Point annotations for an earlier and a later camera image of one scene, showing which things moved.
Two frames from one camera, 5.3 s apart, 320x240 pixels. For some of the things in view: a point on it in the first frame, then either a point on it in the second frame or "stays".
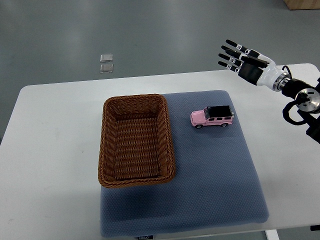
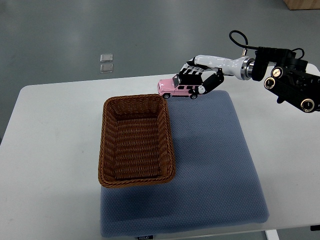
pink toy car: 212,116 -> 167,87
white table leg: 272,234 stays
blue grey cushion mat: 214,187 stays
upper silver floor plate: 105,58 stays
